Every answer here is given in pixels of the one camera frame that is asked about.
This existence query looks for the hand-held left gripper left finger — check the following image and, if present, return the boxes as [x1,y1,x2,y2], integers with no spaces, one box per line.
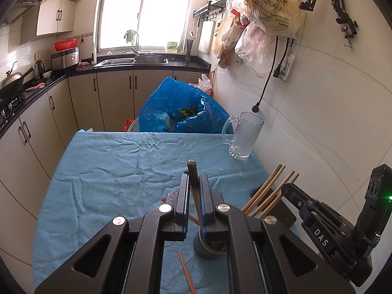
[34,173,190,294]

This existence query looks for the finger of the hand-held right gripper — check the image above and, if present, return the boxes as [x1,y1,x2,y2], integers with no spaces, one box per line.
[282,183,357,258]

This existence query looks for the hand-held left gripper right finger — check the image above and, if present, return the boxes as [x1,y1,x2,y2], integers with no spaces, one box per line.
[198,173,357,294]

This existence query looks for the dark-ended wooden chopstick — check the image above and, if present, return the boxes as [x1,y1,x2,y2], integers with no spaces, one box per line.
[187,160,203,228]

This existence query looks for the grey metal utensil holder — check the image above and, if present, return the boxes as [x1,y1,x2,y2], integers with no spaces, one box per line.
[192,225,230,260]

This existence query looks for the black smartphone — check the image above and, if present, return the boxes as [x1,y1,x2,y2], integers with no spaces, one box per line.
[250,187,297,230]

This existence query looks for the blue towel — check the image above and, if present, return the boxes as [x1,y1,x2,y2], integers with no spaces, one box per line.
[32,130,302,294]

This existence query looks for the glass mug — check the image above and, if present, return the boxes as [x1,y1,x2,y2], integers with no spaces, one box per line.
[221,112,264,160]

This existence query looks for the blue plastic bag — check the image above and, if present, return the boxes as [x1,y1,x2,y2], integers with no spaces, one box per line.
[139,76,231,134]

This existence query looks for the white plastic bag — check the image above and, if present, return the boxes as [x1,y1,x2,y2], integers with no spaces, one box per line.
[188,73,212,94]

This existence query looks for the beige lower cabinets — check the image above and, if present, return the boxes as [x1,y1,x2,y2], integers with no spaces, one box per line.
[0,69,212,270]

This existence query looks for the black countertop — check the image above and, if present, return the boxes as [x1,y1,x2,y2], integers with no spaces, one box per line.
[0,57,212,138]

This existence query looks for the clear plastic bag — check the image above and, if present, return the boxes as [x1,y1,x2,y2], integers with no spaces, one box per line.
[234,24,278,78]

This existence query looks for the dark chopstick holder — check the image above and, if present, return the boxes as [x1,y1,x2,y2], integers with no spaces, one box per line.
[185,39,194,65]

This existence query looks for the steel sink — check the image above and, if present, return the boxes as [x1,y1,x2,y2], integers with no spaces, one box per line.
[93,58,135,68]

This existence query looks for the beige plastic bag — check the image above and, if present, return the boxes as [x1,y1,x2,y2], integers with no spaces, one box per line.
[211,12,245,69]

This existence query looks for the white cutting board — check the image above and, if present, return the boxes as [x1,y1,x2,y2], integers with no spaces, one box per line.
[197,20,215,55]

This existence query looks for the yellow printed plastic bag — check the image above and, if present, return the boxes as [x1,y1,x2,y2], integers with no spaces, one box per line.
[242,0,307,39]

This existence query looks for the steel kitchen appliance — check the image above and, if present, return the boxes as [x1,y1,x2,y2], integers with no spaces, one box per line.
[50,47,80,71]

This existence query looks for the kitchen window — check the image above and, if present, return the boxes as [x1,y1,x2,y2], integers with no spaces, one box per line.
[96,0,196,52]

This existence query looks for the steel kettle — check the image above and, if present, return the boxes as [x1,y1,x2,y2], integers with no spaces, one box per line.
[33,60,46,78]

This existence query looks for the red plastic basin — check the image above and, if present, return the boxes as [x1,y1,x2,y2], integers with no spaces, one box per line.
[54,38,78,52]

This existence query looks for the black gas stove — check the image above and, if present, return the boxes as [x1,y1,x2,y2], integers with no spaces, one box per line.
[0,93,26,123]

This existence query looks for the black wok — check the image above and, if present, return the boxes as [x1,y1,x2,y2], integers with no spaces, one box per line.
[0,62,34,98]

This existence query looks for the beige upper cabinet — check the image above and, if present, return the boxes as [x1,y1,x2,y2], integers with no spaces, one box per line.
[20,0,89,45]

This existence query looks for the steel range hood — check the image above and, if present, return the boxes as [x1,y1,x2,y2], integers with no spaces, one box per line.
[0,0,46,26]

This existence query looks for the black cable with round connector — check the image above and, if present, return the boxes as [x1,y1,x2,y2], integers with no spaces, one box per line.
[251,35,279,114]

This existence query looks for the black power plug cable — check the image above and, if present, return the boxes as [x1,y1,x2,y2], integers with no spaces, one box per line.
[272,37,291,78]

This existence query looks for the white wall card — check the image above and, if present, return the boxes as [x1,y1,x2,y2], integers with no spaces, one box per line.
[277,53,296,83]

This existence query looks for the black wall rack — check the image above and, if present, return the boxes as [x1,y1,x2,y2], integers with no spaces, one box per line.
[193,0,232,20]

